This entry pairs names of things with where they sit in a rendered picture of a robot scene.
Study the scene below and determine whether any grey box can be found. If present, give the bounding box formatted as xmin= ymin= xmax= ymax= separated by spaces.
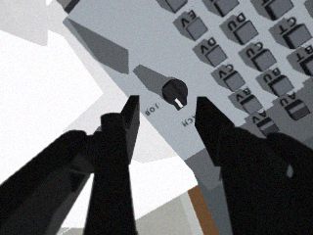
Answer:
xmin=63 ymin=0 xmax=313 ymax=235

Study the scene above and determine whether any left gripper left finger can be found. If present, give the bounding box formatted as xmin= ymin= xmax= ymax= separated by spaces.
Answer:
xmin=0 ymin=95 xmax=140 ymax=235

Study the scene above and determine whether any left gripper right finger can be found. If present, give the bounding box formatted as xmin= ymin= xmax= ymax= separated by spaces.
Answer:
xmin=195 ymin=96 xmax=313 ymax=235

